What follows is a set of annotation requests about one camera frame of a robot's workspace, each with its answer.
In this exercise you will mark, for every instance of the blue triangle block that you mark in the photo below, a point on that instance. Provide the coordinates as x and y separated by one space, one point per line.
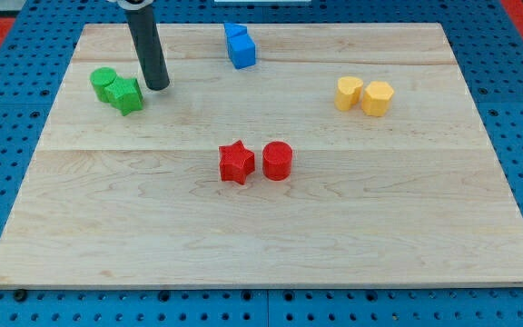
232 30

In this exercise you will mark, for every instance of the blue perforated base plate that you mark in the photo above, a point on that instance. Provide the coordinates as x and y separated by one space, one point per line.
486 42

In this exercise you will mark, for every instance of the green cylinder block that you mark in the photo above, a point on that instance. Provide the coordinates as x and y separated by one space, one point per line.
100 79

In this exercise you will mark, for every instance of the yellow hexagon block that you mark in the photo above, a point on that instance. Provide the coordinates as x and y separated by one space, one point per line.
377 98

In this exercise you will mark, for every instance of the red star block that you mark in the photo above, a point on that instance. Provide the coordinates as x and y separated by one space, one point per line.
236 162

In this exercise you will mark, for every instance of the blue cube block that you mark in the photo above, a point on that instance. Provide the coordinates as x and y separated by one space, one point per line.
242 51

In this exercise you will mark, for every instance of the green star block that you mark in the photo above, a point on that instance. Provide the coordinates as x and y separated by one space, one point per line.
125 95

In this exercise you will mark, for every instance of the red cylinder block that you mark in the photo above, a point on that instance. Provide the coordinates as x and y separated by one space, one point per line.
277 160

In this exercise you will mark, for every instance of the yellow heart block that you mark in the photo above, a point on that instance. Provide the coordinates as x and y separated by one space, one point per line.
348 91

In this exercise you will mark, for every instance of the light wooden board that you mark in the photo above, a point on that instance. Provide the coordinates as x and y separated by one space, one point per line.
413 199

